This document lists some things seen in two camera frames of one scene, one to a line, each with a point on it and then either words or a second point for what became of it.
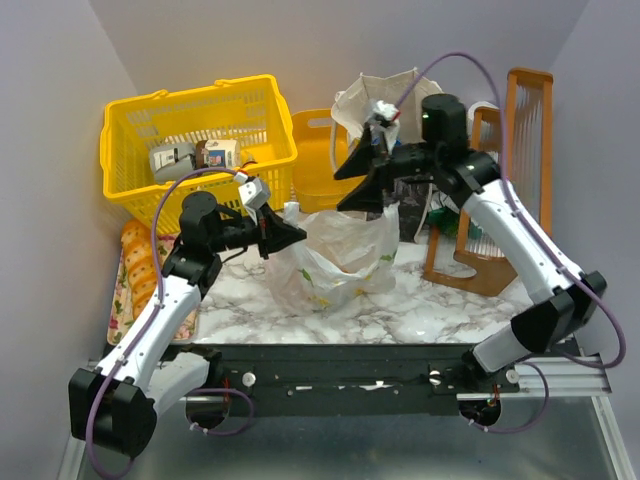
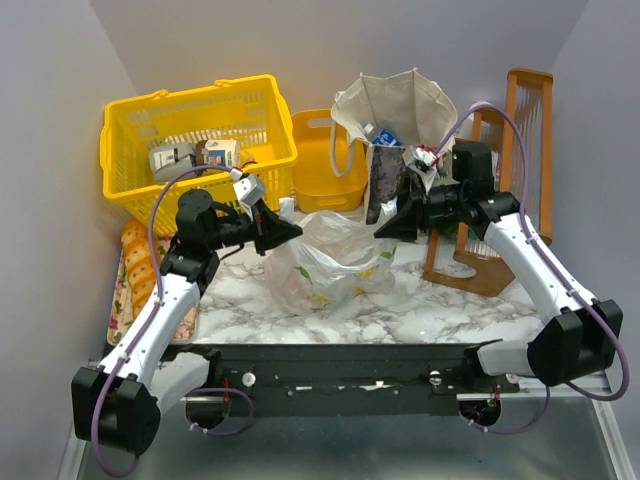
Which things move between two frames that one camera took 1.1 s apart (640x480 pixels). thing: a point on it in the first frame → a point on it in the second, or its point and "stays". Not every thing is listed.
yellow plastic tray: x=315 y=186 stays
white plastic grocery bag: x=345 y=256 stays
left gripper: x=265 y=236 stays
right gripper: x=378 y=164 → x=413 y=212
